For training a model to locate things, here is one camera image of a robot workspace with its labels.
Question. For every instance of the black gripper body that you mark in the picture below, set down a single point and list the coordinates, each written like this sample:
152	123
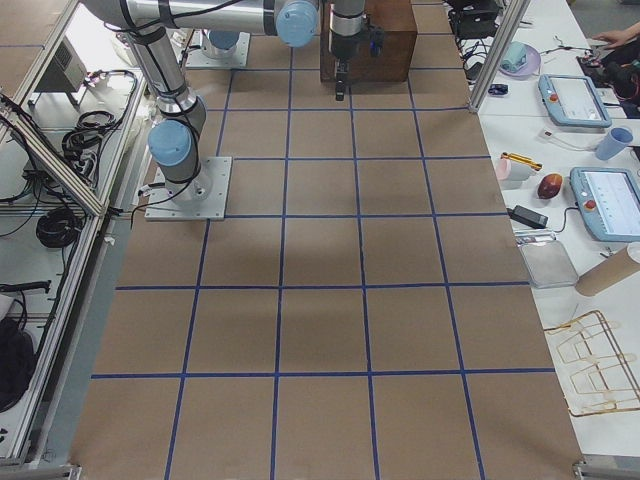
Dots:
343	46

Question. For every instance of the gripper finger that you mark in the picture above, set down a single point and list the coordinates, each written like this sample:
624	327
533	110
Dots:
341	79

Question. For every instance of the dark wooden drawer cabinet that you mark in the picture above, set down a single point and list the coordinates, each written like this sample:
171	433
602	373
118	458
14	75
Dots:
385	54

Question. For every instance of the small black blue device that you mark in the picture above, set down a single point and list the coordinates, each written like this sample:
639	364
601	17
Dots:
498	90

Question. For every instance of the lavender bowl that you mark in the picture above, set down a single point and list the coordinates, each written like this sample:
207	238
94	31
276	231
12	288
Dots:
520	60

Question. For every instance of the pink cup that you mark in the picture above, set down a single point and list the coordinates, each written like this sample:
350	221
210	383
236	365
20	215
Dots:
512	170

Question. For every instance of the gold metal tool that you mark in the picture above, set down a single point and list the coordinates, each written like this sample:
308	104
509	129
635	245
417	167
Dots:
522	160

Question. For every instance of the black power brick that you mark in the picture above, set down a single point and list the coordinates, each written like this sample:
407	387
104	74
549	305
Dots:
527	217

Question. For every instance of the upper teach pendant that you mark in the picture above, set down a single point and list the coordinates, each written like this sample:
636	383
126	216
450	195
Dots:
572	101

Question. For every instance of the teach pendant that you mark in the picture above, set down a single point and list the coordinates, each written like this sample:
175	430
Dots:
608	200
572	101

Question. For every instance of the red mango fruit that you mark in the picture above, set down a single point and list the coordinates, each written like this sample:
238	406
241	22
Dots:
550	186

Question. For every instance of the clear plastic tray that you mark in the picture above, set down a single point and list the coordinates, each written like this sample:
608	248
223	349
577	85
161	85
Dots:
546	259

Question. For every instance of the light blue cup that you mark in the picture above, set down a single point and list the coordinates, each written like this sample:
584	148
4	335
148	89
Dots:
616	140

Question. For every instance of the lower teach pendant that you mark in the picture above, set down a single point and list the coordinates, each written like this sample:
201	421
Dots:
608	200

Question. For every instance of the cardboard tube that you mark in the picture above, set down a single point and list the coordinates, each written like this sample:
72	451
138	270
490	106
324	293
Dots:
611	271

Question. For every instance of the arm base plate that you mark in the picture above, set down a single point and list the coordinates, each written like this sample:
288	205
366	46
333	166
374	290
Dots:
203	55
205	198

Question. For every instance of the aluminium frame post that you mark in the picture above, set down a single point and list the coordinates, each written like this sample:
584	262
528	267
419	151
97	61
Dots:
513	14

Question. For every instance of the gold wire rack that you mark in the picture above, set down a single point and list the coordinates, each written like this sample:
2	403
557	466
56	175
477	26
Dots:
597	376

